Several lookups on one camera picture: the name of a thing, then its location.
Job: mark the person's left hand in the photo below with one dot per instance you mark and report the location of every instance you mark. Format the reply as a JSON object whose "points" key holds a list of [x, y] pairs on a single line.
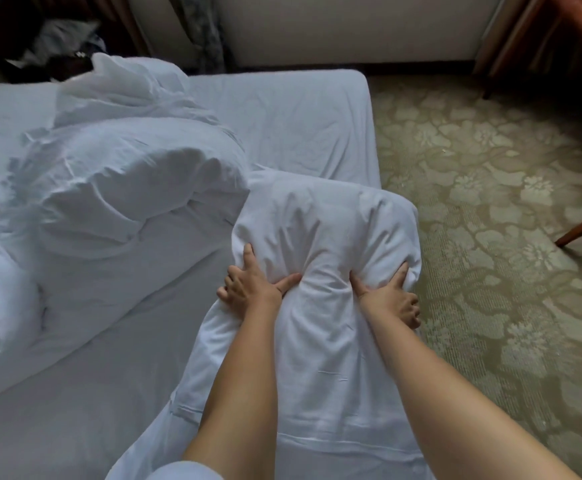
{"points": [[251, 293]]}

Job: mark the person's white shirt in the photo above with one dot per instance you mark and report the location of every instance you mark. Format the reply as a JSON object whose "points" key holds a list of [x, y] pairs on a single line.
{"points": [[186, 472]]}

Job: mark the person's left forearm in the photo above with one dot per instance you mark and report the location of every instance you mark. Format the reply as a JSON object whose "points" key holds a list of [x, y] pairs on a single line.
{"points": [[241, 395]]}

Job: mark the brown curtain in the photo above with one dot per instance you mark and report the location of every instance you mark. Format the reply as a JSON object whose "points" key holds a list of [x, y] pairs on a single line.
{"points": [[121, 15]]}

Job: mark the white bed sheet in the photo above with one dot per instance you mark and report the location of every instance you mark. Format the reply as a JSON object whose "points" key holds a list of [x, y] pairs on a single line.
{"points": [[291, 115]]}

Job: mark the person's right forearm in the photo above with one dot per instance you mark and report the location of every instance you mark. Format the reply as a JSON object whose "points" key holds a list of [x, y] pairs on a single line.
{"points": [[461, 405]]}

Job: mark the person's right hand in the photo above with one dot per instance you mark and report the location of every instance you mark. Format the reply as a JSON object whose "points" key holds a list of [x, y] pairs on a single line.
{"points": [[389, 300]]}

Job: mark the wooden chair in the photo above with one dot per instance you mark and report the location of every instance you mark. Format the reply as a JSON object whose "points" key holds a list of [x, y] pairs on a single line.
{"points": [[511, 35]]}

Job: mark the white pillow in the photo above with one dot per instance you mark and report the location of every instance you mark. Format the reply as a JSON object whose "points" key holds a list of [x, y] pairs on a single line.
{"points": [[321, 235]]}

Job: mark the white duvet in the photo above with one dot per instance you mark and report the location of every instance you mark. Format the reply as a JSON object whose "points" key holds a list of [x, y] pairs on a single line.
{"points": [[121, 175]]}

